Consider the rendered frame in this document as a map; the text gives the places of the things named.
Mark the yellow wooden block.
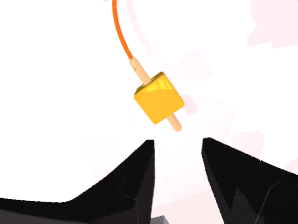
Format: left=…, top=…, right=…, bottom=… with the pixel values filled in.
left=133, top=72, right=185, bottom=124

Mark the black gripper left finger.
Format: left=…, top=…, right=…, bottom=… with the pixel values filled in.
left=0, top=140, right=156, bottom=224

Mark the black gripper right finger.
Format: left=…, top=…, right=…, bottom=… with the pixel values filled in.
left=201, top=137, right=298, bottom=224

